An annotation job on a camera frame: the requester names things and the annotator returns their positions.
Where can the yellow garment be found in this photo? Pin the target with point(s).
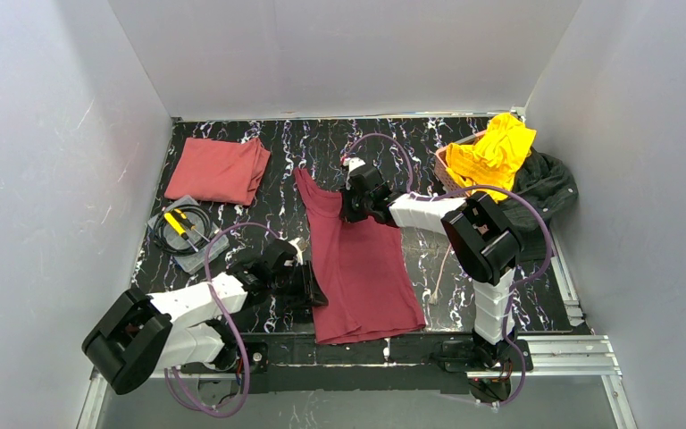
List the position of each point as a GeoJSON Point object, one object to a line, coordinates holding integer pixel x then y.
{"type": "Point", "coordinates": [495, 159]}

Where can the coral pink t-shirt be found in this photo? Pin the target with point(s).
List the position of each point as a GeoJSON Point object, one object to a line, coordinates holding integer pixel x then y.
{"type": "Point", "coordinates": [219, 171]}

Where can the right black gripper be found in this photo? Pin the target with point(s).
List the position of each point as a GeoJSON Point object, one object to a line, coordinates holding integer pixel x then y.
{"type": "Point", "coordinates": [351, 205]}

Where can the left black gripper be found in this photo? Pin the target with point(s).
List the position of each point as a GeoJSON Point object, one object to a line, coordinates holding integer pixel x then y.
{"type": "Point", "coordinates": [305, 284]}

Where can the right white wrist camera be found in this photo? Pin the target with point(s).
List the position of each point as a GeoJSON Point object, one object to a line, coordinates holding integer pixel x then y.
{"type": "Point", "coordinates": [349, 164]}

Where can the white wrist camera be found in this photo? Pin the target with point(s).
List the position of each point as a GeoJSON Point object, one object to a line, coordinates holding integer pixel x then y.
{"type": "Point", "coordinates": [349, 164]}
{"type": "Point", "coordinates": [299, 244]}

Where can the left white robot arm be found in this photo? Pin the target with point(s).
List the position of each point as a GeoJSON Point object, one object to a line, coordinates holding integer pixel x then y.
{"type": "Point", "coordinates": [143, 333]}

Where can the black garment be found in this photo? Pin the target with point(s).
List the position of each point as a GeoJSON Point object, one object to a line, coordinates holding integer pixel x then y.
{"type": "Point", "coordinates": [547, 184]}

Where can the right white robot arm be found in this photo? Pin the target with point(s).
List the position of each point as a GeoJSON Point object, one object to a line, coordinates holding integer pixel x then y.
{"type": "Point", "coordinates": [483, 240]}

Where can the maroon garment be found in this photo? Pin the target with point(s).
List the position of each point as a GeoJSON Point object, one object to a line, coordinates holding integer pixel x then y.
{"type": "Point", "coordinates": [360, 269]}

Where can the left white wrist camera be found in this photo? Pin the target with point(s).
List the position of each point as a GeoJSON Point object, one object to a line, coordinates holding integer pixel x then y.
{"type": "Point", "coordinates": [299, 244]}

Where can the clear plastic case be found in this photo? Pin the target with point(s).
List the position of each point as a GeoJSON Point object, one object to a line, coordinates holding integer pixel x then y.
{"type": "Point", "coordinates": [172, 245]}

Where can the yellow black screwdriver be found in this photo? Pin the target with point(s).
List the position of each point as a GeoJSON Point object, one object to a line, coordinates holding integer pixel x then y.
{"type": "Point", "coordinates": [186, 223]}
{"type": "Point", "coordinates": [179, 229]}

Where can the pink laundry basket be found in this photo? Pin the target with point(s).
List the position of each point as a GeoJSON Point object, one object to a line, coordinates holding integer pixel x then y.
{"type": "Point", "coordinates": [440, 168]}

